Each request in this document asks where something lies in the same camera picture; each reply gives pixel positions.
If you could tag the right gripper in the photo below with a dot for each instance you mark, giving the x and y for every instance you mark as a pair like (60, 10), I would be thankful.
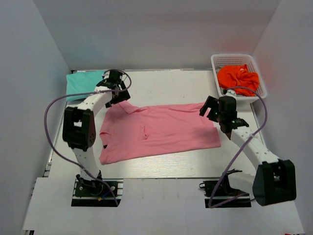
(211, 103)

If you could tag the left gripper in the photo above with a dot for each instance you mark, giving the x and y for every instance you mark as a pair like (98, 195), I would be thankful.
(124, 95)

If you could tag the pink t-shirt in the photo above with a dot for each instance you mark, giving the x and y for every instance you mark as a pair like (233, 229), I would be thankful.
(130, 132)

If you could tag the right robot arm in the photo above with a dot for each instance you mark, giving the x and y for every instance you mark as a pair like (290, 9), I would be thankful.
(274, 181)

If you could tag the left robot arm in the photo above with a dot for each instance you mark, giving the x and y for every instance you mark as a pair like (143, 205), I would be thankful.
(79, 121)

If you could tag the grey cloth in basket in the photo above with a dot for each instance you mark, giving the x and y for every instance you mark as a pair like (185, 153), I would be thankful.
(228, 92)

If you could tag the orange t-shirt in basket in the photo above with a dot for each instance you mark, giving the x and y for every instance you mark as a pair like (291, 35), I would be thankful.
(237, 76)

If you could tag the folded teal t-shirt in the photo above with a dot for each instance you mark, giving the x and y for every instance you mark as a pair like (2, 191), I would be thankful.
(83, 81)

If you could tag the white plastic basket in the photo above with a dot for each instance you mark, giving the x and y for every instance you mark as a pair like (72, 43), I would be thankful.
(244, 95)

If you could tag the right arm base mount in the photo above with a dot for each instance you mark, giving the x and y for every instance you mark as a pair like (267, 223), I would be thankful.
(224, 192)

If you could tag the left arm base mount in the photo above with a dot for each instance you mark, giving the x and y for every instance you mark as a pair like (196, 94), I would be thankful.
(95, 194)

